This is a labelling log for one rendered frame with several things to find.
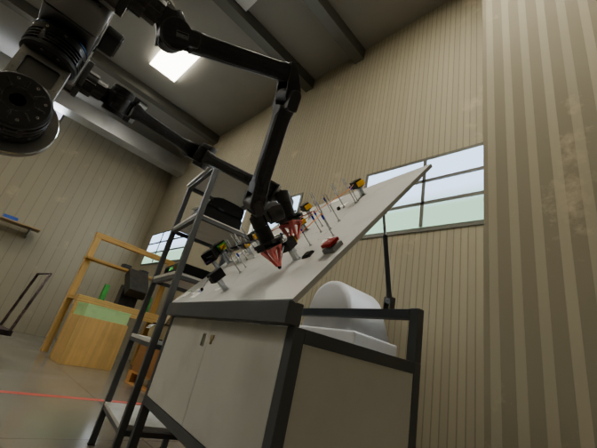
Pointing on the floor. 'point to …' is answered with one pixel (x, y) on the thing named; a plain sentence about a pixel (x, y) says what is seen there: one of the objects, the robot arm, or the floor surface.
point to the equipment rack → (195, 223)
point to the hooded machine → (371, 335)
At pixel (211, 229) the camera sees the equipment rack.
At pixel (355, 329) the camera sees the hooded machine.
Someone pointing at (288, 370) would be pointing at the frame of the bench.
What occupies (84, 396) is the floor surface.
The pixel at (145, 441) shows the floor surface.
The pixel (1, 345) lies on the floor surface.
